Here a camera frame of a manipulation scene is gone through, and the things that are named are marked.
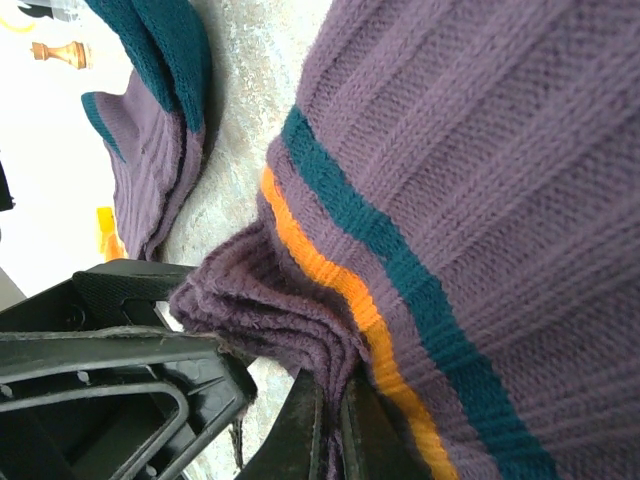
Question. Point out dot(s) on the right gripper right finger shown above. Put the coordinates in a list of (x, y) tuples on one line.
[(375, 440)]

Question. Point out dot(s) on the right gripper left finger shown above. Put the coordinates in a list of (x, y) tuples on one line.
[(295, 440)]

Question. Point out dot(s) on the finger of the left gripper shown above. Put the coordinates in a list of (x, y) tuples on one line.
[(100, 360), (115, 295)]

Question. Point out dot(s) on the purple sock teal orange trim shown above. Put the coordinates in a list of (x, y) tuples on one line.
[(475, 200), (155, 165)]

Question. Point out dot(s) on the yellow block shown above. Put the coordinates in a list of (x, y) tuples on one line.
[(107, 230)]

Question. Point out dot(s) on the small orange toy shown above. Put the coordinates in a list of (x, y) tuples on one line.
[(65, 54)]

